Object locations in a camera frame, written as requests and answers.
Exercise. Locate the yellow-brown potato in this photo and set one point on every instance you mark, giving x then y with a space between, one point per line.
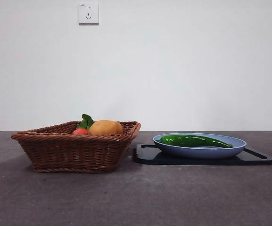
105 128

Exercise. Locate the black rectangular tray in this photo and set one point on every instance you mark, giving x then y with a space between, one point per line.
197 161

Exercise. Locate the brown wicker basket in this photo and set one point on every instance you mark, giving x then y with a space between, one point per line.
74 150

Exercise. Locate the green long pepper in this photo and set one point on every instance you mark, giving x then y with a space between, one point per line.
187 140

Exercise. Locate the blue round plate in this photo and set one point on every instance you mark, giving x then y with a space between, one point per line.
197 153

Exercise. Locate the white wall power socket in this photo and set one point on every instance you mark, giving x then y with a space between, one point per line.
89 13

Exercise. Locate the red radish with green leaves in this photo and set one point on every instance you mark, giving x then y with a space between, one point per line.
85 122

